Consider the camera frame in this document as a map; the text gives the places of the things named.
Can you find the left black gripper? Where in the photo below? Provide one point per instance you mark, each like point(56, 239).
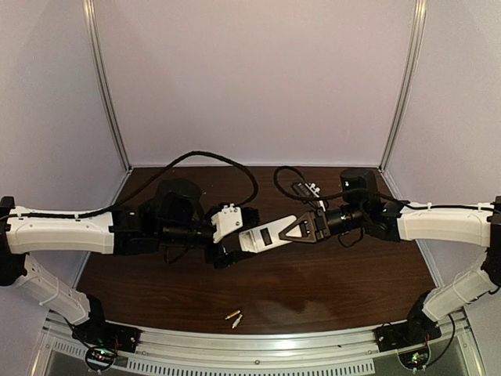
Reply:
point(223, 260)

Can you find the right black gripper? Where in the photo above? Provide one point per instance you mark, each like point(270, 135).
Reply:
point(316, 225)

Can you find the white red remote control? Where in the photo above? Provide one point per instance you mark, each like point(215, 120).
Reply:
point(266, 236)

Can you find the gold AAA battery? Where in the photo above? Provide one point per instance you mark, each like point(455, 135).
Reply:
point(233, 314)

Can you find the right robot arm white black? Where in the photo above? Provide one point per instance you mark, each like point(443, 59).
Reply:
point(387, 218)

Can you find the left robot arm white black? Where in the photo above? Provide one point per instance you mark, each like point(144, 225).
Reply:
point(173, 217)

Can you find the white-tipped AAA battery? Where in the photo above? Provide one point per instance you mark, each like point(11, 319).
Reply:
point(237, 321)

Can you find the right circuit board with LED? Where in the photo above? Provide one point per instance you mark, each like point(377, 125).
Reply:
point(414, 359)

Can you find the circuit board with led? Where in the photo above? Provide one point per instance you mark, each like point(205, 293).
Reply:
point(414, 359)
point(99, 359)

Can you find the left circuit board with LED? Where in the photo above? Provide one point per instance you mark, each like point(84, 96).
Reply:
point(99, 359)

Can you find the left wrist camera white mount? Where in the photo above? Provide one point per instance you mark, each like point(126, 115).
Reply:
point(226, 221)

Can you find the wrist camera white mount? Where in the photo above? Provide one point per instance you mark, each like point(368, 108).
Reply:
point(309, 190)
point(226, 221)

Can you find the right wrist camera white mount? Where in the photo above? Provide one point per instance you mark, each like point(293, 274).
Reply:
point(309, 190)

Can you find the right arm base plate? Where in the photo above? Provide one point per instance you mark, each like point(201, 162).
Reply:
point(405, 334)

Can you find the right aluminium frame post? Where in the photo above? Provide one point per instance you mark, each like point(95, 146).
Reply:
point(412, 57)

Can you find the aluminium frame post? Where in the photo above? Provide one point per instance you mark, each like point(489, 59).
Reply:
point(412, 57)
point(89, 9)

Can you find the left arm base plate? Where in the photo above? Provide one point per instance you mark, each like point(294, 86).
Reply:
point(110, 336)

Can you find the left aluminium frame post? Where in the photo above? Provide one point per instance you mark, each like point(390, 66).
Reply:
point(89, 9)

